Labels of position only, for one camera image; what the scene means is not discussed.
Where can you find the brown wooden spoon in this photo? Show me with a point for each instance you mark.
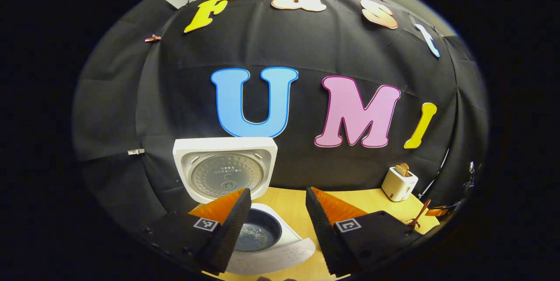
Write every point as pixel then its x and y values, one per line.
pixel 421 213

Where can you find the brown toast slice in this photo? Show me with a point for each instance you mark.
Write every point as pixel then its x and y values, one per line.
pixel 402 169

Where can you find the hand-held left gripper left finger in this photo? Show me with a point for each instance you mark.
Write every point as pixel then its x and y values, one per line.
pixel 229 228

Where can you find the white cloth clip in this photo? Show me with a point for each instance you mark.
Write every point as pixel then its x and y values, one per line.
pixel 136 152

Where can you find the copper cloth clip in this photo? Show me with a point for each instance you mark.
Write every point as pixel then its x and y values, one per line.
pixel 153 38

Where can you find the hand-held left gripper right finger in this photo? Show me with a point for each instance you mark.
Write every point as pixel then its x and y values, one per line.
pixel 323 233

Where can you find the white rice cooker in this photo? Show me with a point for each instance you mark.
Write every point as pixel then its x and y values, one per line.
pixel 227 149

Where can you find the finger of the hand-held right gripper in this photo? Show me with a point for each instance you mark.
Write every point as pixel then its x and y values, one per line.
pixel 436 211

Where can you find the white toaster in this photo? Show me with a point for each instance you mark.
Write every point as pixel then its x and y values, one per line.
pixel 398 187

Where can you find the black backdrop cloth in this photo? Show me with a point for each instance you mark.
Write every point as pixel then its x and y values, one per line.
pixel 175 97

